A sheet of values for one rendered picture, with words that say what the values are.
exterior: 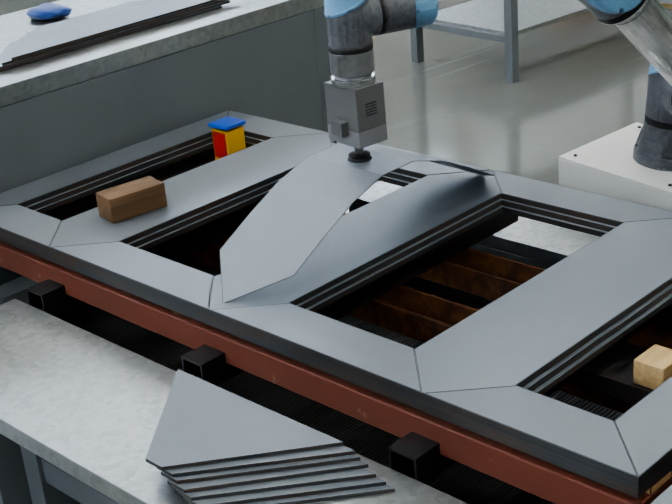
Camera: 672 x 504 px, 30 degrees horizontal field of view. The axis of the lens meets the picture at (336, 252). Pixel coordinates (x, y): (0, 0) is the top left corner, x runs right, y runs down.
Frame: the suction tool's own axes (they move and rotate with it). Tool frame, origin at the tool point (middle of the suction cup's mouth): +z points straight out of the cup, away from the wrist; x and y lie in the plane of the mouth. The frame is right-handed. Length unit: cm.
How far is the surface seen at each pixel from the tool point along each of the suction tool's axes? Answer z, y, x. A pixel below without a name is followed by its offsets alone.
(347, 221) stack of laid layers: 12.8, -6.5, 1.1
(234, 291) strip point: 11.4, 4.3, -31.5
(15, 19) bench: -8, -134, 1
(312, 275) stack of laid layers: 12.7, 7.0, -17.8
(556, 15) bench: 76, -246, 326
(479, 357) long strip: 13, 47, -19
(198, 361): 19.6, 6.3, -41.2
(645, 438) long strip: 13, 77, -20
